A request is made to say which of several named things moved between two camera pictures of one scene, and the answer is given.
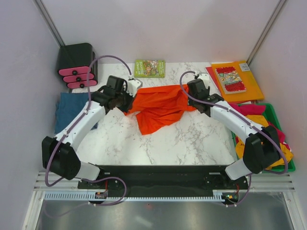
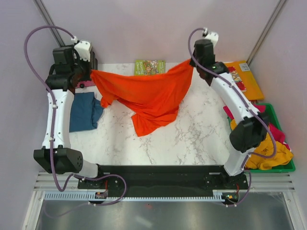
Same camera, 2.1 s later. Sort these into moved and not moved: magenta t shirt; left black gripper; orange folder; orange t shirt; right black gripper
Moved: left black gripper; orange t shirt; right black gripper
Not moved: magenta t shirt; orange folder
